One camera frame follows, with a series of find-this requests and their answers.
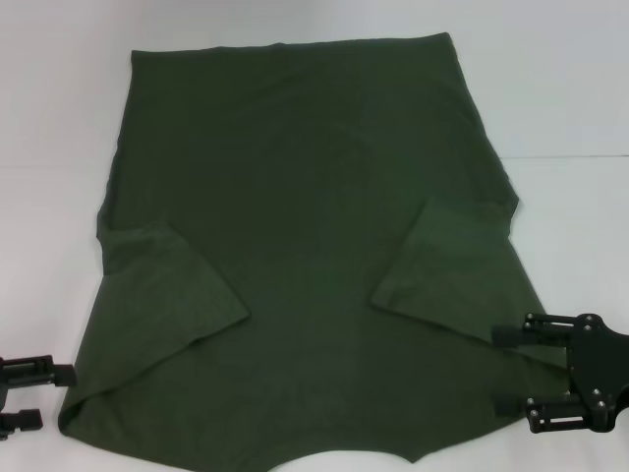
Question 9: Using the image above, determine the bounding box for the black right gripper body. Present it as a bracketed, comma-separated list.
[564, 313, 629, 435]

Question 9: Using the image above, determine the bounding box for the dark green shirt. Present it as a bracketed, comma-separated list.
[57, 31, 574, 472]

